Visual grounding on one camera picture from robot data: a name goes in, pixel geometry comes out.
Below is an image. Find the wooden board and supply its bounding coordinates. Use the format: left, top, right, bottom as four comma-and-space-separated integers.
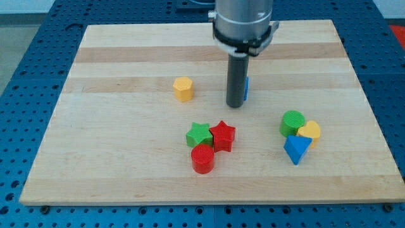
20, 20, 404, 206

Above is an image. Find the yellow hexagon block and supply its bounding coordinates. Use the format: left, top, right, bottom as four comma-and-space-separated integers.
173, 77, 194, 102

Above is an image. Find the yellow heart block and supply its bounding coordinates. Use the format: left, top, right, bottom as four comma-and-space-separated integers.
296, 120, 321, 149

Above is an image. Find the blue block behind rod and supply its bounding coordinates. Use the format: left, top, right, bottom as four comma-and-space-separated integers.
244, 77, 249, 101

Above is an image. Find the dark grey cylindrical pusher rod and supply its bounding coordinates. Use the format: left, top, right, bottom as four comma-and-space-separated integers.
226, 55, 249, 108

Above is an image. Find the red cylinder block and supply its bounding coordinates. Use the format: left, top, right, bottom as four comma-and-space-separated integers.
190, 144, 215, 174

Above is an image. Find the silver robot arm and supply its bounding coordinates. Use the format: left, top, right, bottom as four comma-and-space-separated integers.
208, 0, 280, 108

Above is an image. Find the green cylinder block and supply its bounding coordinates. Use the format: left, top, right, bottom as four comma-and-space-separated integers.
279, 110, 306, 137

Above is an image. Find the blue triangle block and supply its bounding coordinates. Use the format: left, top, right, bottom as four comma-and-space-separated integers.
283, 136, 313, 165

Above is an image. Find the green star block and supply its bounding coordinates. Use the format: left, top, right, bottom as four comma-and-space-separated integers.
185, 122, 213, 148

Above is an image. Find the red star block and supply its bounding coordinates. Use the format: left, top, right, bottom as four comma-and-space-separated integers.
209, 120, 236, 153

